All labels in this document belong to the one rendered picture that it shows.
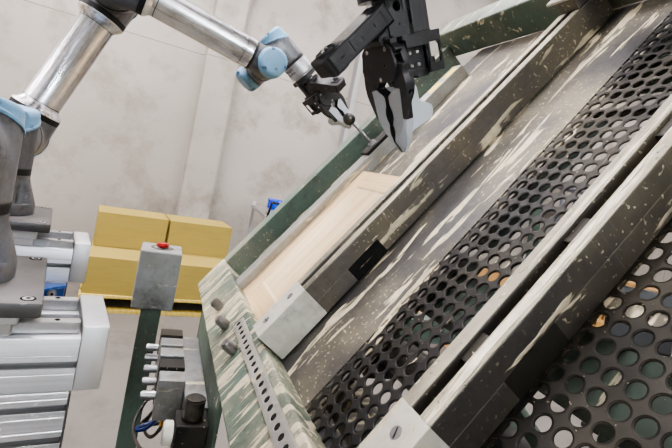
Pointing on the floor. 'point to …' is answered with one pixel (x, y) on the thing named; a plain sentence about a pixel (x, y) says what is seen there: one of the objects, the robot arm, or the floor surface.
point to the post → (148, 324)
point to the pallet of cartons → (121, 223)
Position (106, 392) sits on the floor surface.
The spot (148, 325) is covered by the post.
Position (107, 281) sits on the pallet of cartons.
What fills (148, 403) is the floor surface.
